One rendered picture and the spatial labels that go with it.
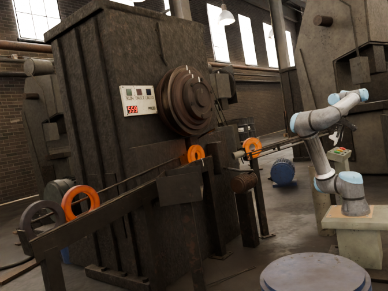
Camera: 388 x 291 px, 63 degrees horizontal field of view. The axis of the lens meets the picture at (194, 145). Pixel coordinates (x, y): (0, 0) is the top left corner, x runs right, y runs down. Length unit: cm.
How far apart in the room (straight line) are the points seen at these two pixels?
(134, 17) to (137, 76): 38
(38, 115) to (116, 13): 463
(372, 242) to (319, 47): 310
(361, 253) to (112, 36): 186
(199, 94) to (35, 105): 483
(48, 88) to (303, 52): 429
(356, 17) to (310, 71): 82
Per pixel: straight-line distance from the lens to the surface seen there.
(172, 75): 206
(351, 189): 197
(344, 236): 202
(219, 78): 1018
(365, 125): 436
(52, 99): 620
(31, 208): 148
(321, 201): 249
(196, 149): 216
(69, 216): 156
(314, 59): 465
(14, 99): 817
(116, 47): 202
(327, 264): 116
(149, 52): 219
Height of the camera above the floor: 92
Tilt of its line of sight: 3 degrees down
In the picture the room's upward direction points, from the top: 9 degrees counter-clockwise
